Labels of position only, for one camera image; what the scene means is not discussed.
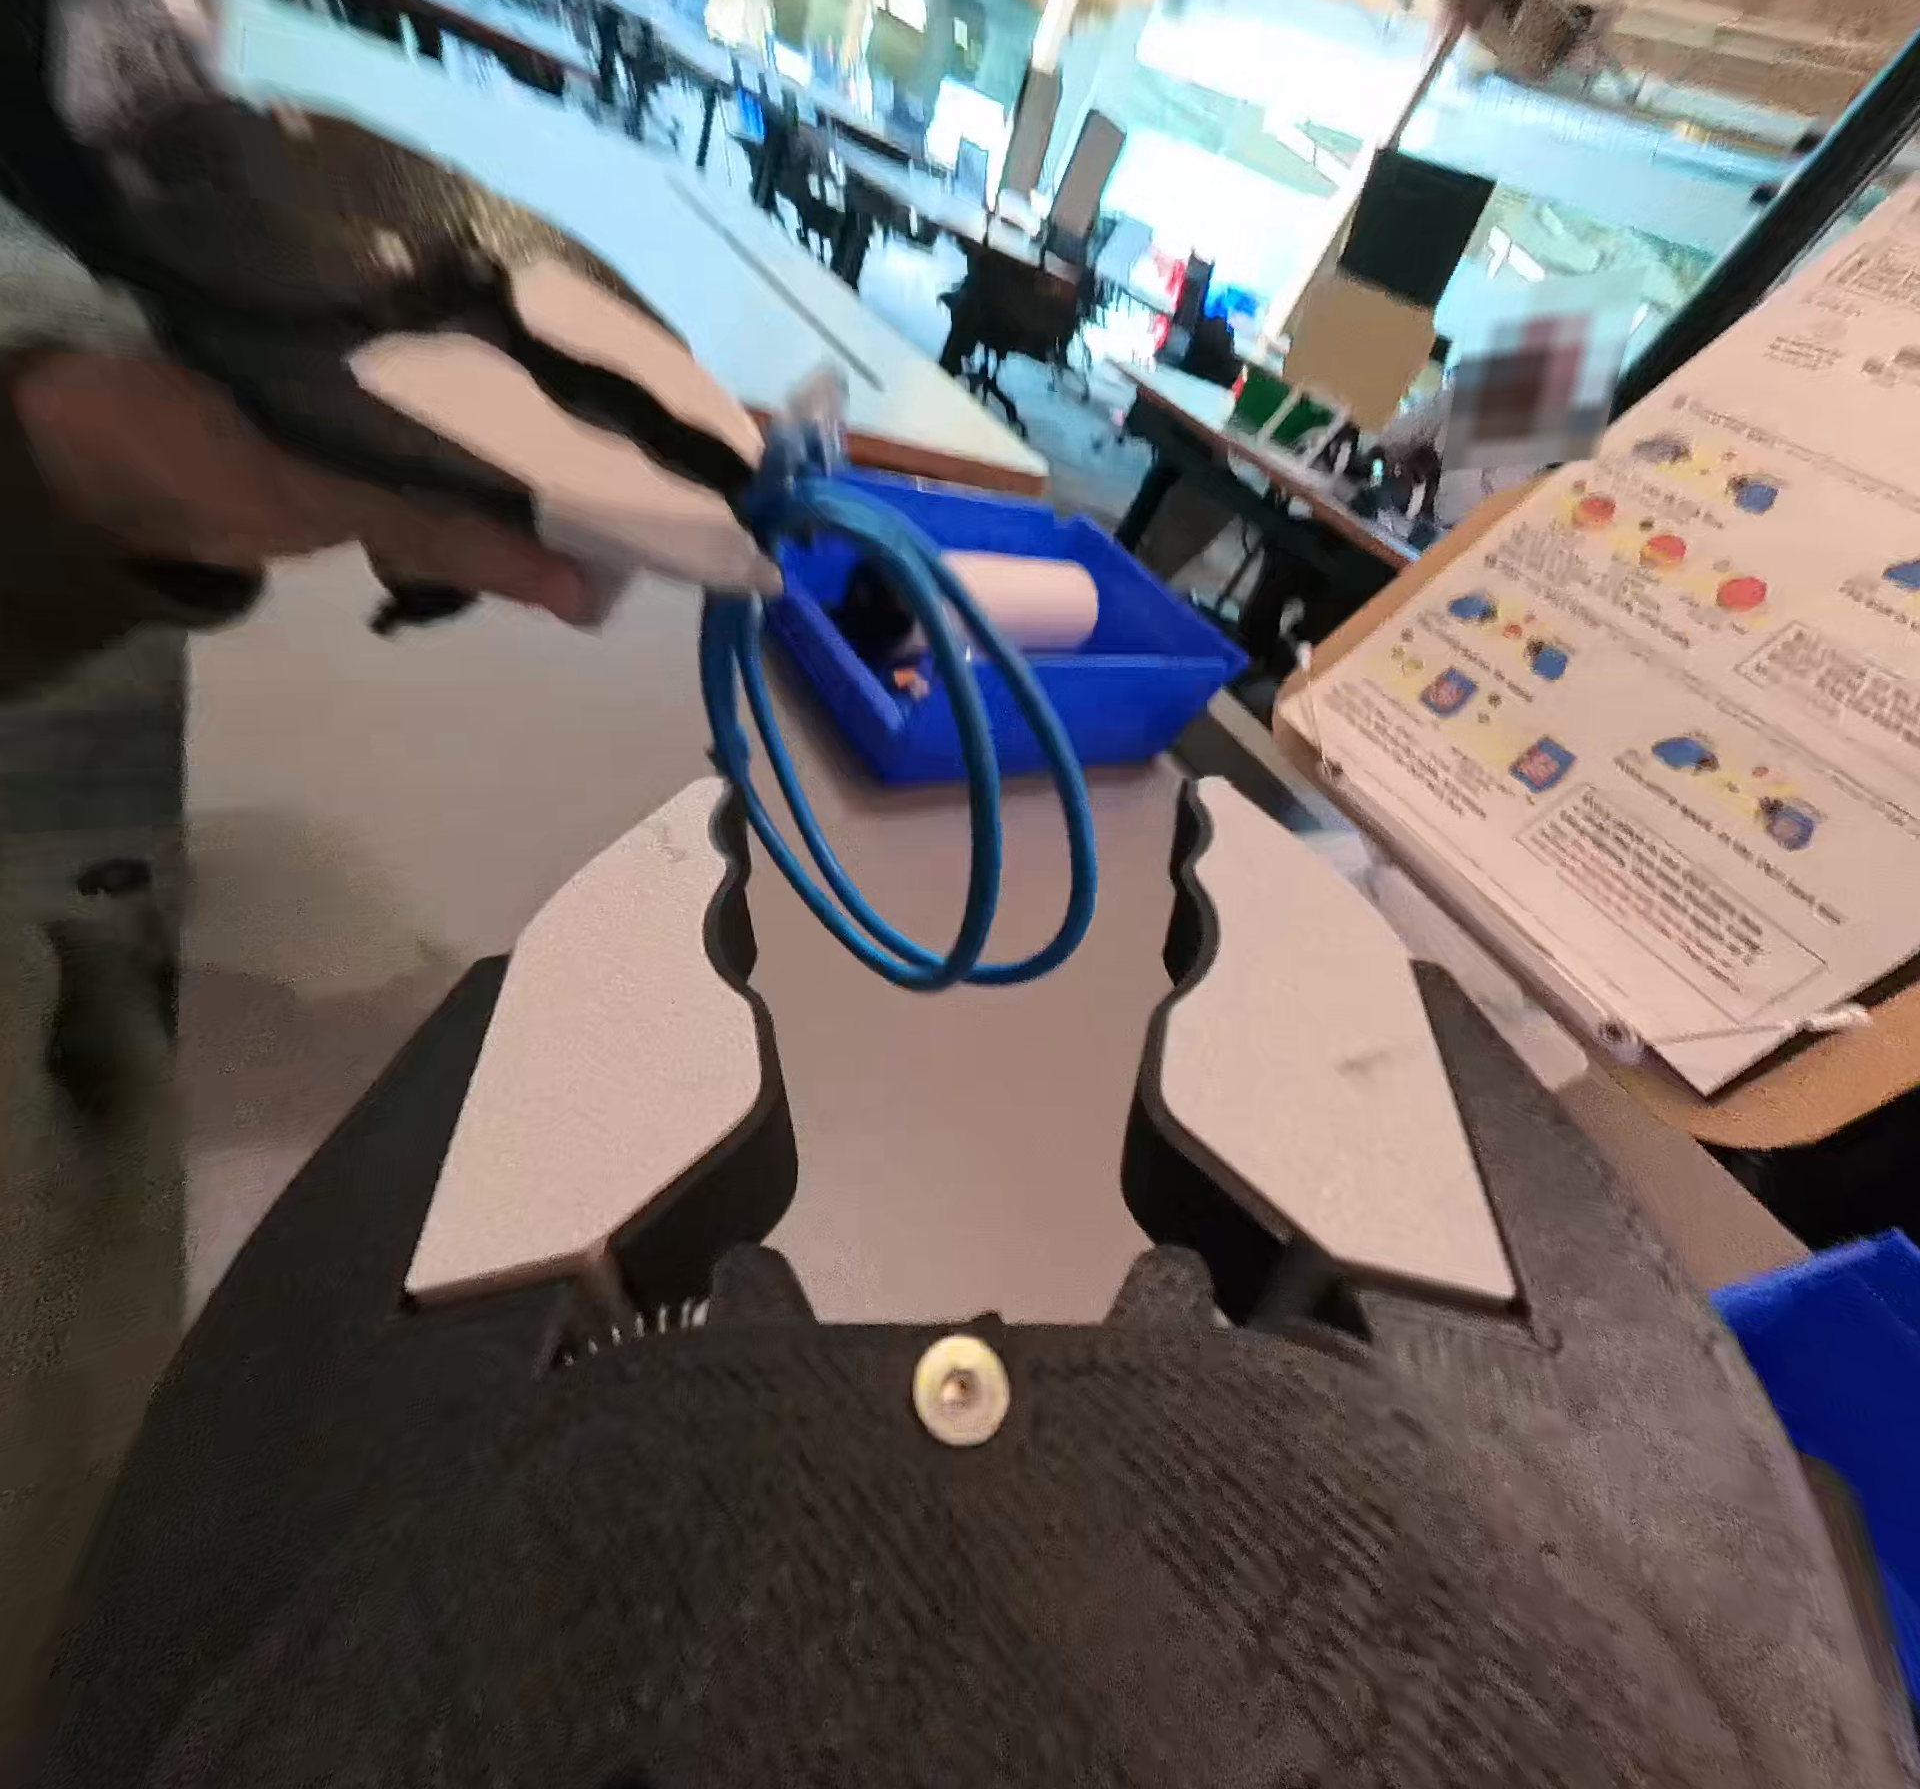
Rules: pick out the blue plastic bin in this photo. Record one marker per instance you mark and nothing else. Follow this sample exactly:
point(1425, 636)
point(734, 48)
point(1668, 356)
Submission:
point(1141, 678)
point(1844, 1354)

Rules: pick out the cardboard panel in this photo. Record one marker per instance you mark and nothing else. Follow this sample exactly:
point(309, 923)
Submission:
point(1356, 352)

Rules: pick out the computer monitor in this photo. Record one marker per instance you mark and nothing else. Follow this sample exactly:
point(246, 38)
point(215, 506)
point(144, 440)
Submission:
point(1028, 132)
point(1089, 169)

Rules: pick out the white paper roll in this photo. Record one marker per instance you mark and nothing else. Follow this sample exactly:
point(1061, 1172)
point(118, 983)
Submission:
point(1035, 600)

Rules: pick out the white instruction sheet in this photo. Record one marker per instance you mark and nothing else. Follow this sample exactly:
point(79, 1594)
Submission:
point(1801, 1086)

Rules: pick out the long white table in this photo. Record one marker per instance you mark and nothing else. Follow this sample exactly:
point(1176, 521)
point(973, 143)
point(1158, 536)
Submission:
point(676, 274)

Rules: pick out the black round object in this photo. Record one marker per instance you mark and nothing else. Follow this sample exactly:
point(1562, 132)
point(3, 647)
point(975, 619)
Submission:
point(876, 612)

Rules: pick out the person's left hand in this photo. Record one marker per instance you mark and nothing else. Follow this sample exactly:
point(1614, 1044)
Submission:
point(225, 484)

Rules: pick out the black office chair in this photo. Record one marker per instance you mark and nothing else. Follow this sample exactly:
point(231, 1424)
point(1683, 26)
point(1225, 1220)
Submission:
point(1012, 312)

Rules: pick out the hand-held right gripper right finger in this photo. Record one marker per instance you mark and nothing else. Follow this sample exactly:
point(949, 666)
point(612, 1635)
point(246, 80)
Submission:
point(1321, 1086)

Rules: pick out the printed instruction sheet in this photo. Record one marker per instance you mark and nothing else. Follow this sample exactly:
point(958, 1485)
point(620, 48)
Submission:
point(1650, 708)

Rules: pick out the black stand pole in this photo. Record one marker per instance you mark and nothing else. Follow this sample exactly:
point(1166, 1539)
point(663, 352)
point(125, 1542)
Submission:
point(1768, 228)

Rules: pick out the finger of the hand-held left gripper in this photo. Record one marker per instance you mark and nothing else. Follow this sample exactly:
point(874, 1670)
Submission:
point(629, 343)
point(555, 449)

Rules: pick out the black panel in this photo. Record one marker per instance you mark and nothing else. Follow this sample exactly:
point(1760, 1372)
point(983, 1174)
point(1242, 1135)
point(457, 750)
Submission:
point(1417, 228)

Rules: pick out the wooden desk with black legs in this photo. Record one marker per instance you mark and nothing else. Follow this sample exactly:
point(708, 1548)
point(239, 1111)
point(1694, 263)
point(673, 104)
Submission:
point(1275, 471)

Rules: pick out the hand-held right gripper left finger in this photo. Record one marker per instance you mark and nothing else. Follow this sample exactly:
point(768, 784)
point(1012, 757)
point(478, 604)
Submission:
point(600, 1055)

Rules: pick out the person's left forearm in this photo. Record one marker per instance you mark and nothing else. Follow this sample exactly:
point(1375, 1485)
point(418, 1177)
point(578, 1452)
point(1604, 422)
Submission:
point(44, 305)

